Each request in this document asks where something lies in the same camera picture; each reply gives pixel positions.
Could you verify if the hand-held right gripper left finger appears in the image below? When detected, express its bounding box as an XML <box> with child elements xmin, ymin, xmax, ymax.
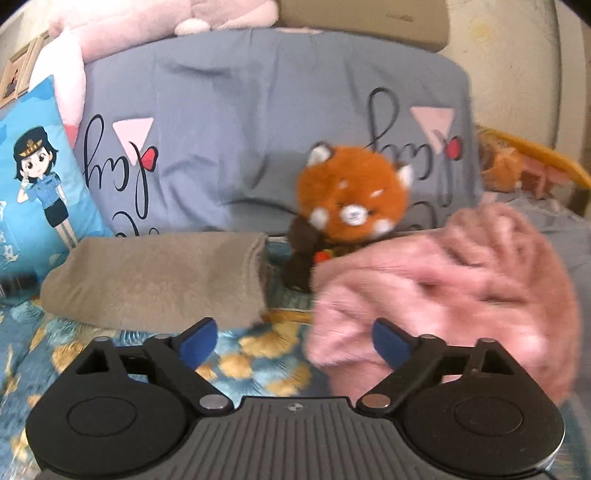
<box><xmin>69</xmin><ymin>317</ymin><xmax>230</xmax><ymax>414</ymax></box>

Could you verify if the pink fluffy garment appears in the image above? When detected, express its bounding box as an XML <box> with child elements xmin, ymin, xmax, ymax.
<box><xmin>305</xmin><ymin>203</ymin><xmax>583</xmax><ymax>407</ymax></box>

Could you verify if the orange fluffy object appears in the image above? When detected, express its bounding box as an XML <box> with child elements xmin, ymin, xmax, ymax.
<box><xmin>475</xmin><ymin>127</ymin><xmax>522</xmax><ymax>192</ymax></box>

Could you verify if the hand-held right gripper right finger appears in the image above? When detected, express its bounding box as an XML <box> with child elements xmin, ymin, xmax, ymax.
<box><xmin>356</xmin><ymin>318</ymin><xmax>525</xmax><ymax>413</ymax></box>

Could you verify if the beige knit sweater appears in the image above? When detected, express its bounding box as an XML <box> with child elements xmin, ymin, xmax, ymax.
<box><xmin>41</xmin><ymin>232</ymin><xmax>269</xmax><ymax>334</ymax></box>

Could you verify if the pink plastic object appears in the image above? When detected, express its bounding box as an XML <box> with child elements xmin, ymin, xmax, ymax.
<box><xmin>519</xmin><ymin>164</ymin><xmax>571</xmax><ymax>197</ymax></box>

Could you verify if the beige headboard cushion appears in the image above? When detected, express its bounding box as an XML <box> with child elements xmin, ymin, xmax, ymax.
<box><xmin>277</xmin><ymin>0</ymin><xmax>451</xmax><ymax>51</ymax></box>

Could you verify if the blue cartoon print pillow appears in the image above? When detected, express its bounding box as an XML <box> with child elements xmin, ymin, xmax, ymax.
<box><xmin>0</xmin><ymin>74</ymin><xmax>116</xmax><ymax>301</ymax></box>

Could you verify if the grey script print pillow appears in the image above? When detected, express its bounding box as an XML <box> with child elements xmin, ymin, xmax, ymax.
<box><xmin>74</xmin><ymin>28</ymin><xmax>485</xmax><ymax>238</ymax></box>

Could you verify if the wooden picture frame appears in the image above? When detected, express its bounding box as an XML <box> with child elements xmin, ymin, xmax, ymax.
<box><xmin>0</xmin><ymin>41</ymin><xmax>38</xmax><ymax>107</ymax></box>

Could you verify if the red panda plush toy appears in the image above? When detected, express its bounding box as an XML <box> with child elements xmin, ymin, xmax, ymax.
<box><xmin>283</xmin><ymin>143</ymin><xmax>414</xmax><ymax>294</ymax></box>

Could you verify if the blue patterned quilted bedspread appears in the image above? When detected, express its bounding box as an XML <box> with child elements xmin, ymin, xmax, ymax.
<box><xmin>0</xmin><ymin>233</ymin><xmax>591</xmax><ymax>476</ymax></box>

